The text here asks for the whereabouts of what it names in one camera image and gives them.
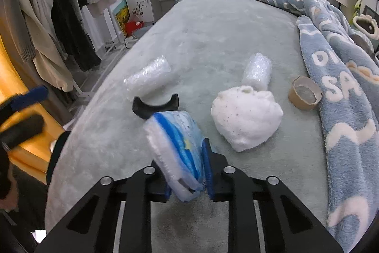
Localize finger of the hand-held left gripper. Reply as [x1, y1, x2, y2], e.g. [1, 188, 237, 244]
[0, 114, 45, 150]
[10, 85, 49, 111]

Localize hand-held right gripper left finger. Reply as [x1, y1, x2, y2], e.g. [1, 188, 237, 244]
[36, 160, 172, 253]

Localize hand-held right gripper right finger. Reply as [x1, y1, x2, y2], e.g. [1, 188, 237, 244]
[202, 137, 344, 253]

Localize blue white tissue pack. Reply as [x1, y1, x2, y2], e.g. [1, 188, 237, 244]
[144, 111, 208, 202]

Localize white fluffy ball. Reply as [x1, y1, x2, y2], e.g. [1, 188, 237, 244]
[211, 85, 284, 153]

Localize black curved plastic piece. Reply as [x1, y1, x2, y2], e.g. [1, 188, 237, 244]
[132, 93, 180, 120]

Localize clear plastic cup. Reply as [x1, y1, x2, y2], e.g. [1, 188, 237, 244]
[241, 52, 272, 91]

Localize brown cardboard tape core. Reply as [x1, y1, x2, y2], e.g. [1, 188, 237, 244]
[288, 76, 323, 111]

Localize orange curtain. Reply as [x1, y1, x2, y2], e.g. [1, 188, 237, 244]
[0, 34, 64, 184]

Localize hanging clothes on rack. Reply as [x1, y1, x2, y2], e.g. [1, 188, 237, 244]
[18, 0, 74, 92]

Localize grey-brown knit cardigan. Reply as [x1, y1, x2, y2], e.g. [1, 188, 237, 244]
[3, 0, 37, 62]

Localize black hanging garment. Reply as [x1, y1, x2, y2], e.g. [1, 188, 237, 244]
[52, 0, 103, 72]

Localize white metal clothes rack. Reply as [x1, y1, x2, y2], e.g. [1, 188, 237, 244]
[69, 34, 126, 102]

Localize pink garment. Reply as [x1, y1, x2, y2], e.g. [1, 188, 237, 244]
[87, 0, 117, 18]

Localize red box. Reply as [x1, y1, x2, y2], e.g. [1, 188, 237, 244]
[124, 20, 144, 37]

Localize yellow framed painting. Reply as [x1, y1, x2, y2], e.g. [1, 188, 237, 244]
[114, 0, 131, 36]

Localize bed with grey fleece sheet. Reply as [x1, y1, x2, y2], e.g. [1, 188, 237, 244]
[44, 0, 335, 253]

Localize grey cushion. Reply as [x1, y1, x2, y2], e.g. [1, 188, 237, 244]
[130, 26, 154, 41]

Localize blue patterned fleece blanket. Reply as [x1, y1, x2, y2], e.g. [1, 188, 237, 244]
[207, 0, 379, 237]

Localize cream plush pet bed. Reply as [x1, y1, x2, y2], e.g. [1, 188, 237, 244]
[352, 14, 379, 41]

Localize yellow-green plush toy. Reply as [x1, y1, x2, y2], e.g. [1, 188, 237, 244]
[352, 0, 363, 18]

